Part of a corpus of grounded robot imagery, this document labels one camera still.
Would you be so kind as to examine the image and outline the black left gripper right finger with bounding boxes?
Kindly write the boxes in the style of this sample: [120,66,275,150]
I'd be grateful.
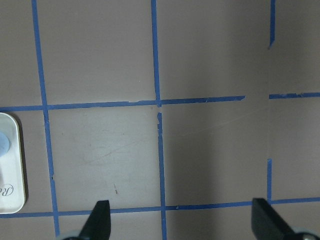
[251,198,320,240]

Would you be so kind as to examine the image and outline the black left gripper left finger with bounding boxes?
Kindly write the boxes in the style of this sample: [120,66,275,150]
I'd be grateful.
[58,200,111,240]

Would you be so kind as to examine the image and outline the blue plastic cup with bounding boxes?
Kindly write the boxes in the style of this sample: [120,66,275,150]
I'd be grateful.
[0,132,10,157]

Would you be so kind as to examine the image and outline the cream plastic tray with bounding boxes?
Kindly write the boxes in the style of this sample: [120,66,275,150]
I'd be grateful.
[0,112,26,215]

